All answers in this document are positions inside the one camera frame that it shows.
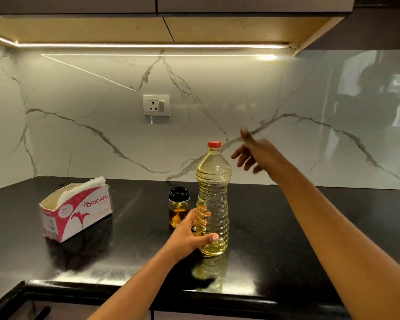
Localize large clear plastic oil bottle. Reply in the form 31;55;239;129
195;141;232;257

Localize person's right forearm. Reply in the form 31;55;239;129
278;164;400;320

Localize stack of white tissues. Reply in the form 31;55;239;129
56;176;107;207

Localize white wall socket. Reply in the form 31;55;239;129
143;95;170;117

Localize LED strip light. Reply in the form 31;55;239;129
0;29;289;50

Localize brown plain cabinet door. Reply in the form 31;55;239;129
0;0;156;16

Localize red and white tissue box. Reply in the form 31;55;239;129
38;182;114;244

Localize person's left hand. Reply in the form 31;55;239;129
163;208;220;264

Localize small glass oil bottle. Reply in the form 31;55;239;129
168;187;191;229

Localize brown base cabinet door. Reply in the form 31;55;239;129
153;310;264;320
6;299;152;320

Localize wall cabinet body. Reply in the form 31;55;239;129
0;13;346;57

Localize black stone countertop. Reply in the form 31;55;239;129
0;176;400;320

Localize person's left forearm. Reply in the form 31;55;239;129
86;246;180;320

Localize black cabinet door handle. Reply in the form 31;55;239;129
33;305;52;320

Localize person's right hand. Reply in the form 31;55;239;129
231;127;299;185

